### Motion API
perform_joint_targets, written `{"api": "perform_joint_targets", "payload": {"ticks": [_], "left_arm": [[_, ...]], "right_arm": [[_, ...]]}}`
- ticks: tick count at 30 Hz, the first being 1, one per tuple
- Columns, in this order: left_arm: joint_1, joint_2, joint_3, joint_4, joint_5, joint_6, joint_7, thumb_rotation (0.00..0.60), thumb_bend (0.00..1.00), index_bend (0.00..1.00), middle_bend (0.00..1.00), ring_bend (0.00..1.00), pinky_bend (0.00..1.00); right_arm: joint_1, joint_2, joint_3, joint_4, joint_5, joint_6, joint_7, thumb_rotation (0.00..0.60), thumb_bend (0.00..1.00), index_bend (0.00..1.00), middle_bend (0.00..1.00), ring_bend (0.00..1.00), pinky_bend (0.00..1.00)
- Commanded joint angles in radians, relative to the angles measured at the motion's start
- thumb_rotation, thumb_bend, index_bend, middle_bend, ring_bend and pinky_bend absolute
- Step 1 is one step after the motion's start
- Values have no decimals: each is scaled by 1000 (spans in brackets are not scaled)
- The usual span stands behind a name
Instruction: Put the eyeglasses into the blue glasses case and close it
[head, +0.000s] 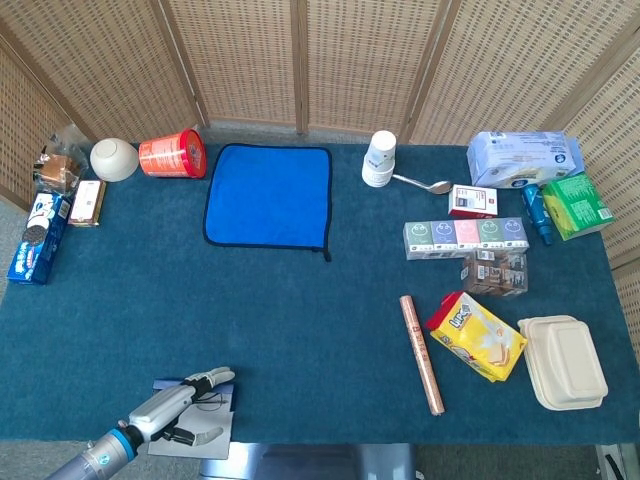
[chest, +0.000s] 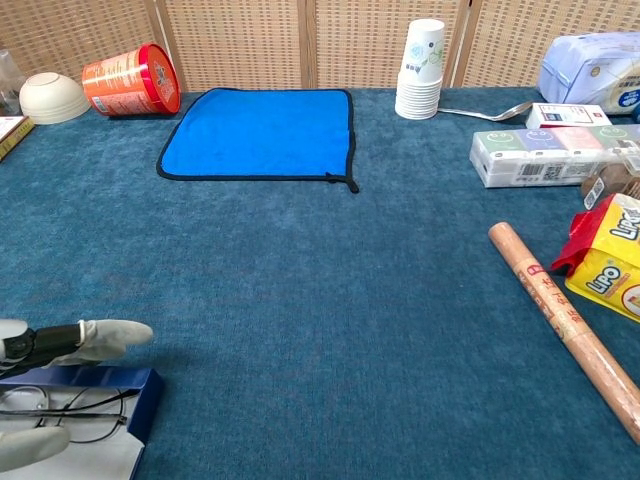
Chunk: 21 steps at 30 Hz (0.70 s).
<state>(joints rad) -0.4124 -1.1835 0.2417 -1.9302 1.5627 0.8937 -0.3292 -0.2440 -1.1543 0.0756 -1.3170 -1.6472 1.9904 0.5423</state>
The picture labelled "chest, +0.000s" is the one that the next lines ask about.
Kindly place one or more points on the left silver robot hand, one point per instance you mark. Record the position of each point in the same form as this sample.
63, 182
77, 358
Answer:
110, 337

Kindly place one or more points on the blue eyeglass case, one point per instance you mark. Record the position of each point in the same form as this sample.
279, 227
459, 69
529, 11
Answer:
145, 400

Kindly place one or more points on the thin black eyeglasses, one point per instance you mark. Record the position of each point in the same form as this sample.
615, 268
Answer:
95, 425

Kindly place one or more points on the small brown white box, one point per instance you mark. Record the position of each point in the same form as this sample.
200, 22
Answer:
12, 135

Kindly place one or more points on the teal table mat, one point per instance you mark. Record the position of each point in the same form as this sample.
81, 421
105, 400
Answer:
350, 300

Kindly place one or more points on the cream bowl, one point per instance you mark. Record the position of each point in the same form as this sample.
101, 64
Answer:
54, 100

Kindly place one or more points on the blue cloth black trim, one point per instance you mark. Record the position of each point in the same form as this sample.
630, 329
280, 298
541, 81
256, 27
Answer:
260, 135

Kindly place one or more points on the orange tub red lid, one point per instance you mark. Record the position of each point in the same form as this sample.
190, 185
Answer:
125, 82

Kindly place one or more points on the woven wooden folding screen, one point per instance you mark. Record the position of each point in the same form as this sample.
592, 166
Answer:
240, 40

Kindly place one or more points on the stack of white paper cups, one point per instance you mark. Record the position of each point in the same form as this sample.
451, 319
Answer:
421, 75

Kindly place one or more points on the wooden rolling pin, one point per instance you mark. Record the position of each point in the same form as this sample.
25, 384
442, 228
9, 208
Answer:
565, 320

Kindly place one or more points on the pastel pocket tissue multipack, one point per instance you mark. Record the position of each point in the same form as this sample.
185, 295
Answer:
530, 155

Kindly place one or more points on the metal spoon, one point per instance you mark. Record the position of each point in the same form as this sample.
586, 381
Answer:
515, 111

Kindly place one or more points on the yellow red Lipo snack bag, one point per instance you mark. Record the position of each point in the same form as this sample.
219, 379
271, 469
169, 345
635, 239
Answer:
607, 265

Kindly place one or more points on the small white red box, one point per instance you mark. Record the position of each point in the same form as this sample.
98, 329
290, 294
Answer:
567, 116

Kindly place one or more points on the brown clear wrapped pack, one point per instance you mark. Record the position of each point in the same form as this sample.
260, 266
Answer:
612, 182

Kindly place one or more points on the pale blue tissue pack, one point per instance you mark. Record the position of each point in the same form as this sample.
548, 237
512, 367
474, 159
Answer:
585, 70

